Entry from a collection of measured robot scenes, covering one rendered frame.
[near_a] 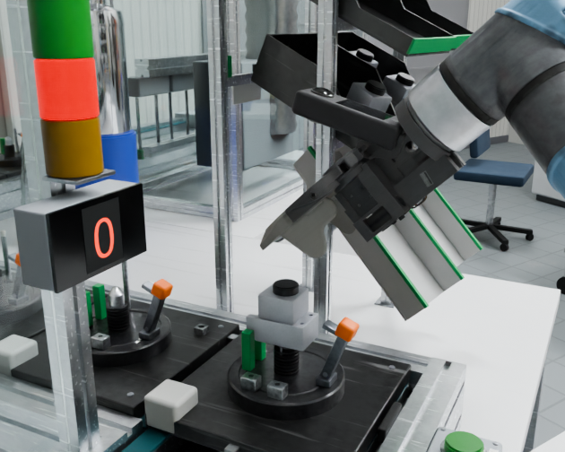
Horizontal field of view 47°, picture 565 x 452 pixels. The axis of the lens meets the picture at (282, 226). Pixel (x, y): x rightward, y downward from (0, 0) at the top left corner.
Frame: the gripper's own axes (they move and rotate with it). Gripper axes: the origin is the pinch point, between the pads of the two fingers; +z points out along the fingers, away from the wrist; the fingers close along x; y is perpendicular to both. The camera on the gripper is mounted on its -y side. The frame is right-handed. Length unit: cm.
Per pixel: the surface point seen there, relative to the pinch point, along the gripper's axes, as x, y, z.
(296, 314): -1.4, 8.7, 5.0
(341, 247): 138, 6, 70
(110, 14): 59, -68, 36
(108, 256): -18.6, -6.7, 5.5
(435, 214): 49, 12, 3
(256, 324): -2.1, 6.8, 9.6
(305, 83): 22.7, -15.2, -3.6
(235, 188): 86, -25, 56
